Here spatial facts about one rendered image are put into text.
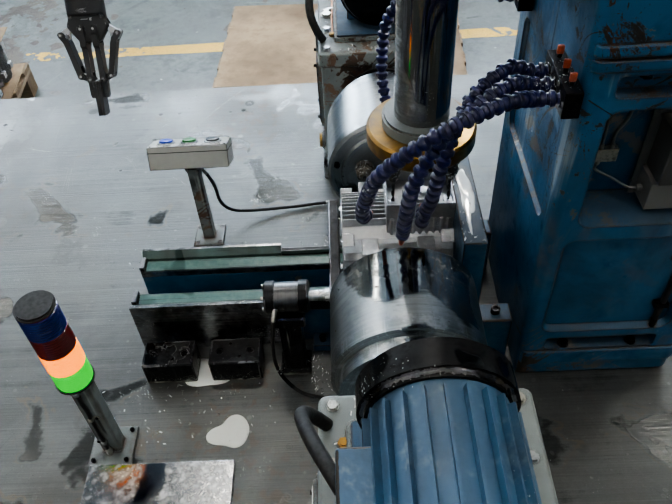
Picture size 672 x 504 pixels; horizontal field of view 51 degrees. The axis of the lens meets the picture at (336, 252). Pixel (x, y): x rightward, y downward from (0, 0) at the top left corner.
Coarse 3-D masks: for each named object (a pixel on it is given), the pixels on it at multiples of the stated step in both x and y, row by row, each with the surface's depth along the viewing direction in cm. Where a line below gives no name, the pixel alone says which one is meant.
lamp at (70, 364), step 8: (72, 352) 106; (80, 352) 109; (56, 360) 105; (64, 360) 106; (72, 360) 107; (80, 360) 109; (48, 368) 107; (56, 368) 106; (64, 368) 107; (72, 368) 108; (80, 368) 109; (56, 376) 108; (64, 376) 108
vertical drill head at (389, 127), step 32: (416, 0) 95; (448, 0) 96; (416, 32) 99; (448, 32) 99; (416, 64) 102; (448, 64) 103; (416, 96) 106; (448, 96) 108; (384, 128) 113; (416, 128) 110; (416, 160) 109; (448, 192) 121
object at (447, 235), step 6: (342, 192) 133; (450, 228) 124; (342, 234) 125; (348, 234) 125; (444, 234) 124; (450, 234) 124; (342, 240) 125; (348, 240) 125; (444, 240) 124; (450, 240) 124; (342, 246) 125; (348, 246) 125
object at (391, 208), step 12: (408, 180) 130; (384, 192) 126; (396, 192) 128; (420, 192) 125; (444, 192) 127; (396, 204) 121; (444, 204) 121; (396, 216) 123; (432, 216) 123; (444, 216) 123; (432, 228) 125; (444, 228) 126
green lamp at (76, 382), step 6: (84, 366) 110; (90, 366) 113; (78, 372) 109; (84, 372) 111; (90, 372) 113; (54, 378) 109; (60, 378) 108; (66, 378) 109; (72, 378) 109; (78, 378) 110; (84, 378) 111; (90, 378) 113; (60, 384) 110; (66, 384) 110; (72, 384) 110; (78, 384) 111; (84, 384) 112; (66, 390) 111; (72, 390) 111; (78, 390) 112
